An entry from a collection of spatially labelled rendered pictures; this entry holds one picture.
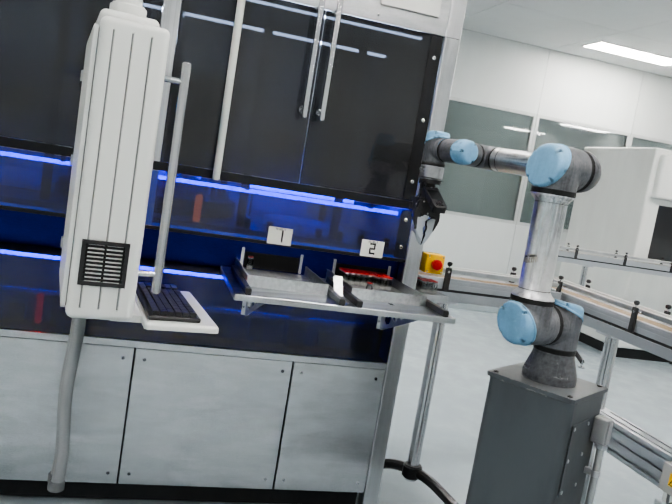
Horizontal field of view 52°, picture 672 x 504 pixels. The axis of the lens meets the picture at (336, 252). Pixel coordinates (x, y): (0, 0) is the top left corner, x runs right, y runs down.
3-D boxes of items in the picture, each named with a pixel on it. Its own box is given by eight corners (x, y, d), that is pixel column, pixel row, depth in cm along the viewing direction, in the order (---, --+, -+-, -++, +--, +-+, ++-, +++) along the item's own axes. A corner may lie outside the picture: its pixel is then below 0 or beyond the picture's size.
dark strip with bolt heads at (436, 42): (392, 256, 253) (431, 35, 244) (404, 258, 255) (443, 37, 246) (393, 257, 252) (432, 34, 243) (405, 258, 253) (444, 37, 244)
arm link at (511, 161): (624, 158, 188) (492, 141, 228) (599, 152, 182) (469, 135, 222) (613, 200, 190) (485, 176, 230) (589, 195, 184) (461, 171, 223)
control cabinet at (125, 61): (56, 277, 219) (86, 24, 210) (119, 283, 226) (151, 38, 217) (56, 318, 172) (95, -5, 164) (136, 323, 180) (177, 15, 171)
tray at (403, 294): (325, 278, 256) (327, 269, 255) (391, 286, 263) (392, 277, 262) (350, 298, 223) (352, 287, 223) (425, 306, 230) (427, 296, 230)
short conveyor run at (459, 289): (404, 297, 266) (412, 257, 264) (391, 289, 281) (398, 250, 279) (560, 315, 284) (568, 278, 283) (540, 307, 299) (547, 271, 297)
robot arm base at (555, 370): (584, 384, 199) (591, 350, 198) (563, 391, 187) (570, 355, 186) (535, 368, 208) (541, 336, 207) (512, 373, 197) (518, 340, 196)
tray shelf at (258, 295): (219, 270, 246) (220, 265, 245) (403, 292, 264) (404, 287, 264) (234, 300, 200) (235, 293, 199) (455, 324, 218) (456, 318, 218)
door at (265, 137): (160, 161, 229) (185, -22, 222) (298, 183, 241) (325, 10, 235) (160, 161, 228) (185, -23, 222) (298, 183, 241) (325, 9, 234)
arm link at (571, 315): (586, 351, 195) (595, 304, 194) (555, 352, 187) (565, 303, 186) (551, 339, 205) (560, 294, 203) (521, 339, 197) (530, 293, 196)
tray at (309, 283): (234, 267, 247) (235, 257, 246) (305, 275, 254) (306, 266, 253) (246, 286, 214) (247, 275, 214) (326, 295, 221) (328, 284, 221)
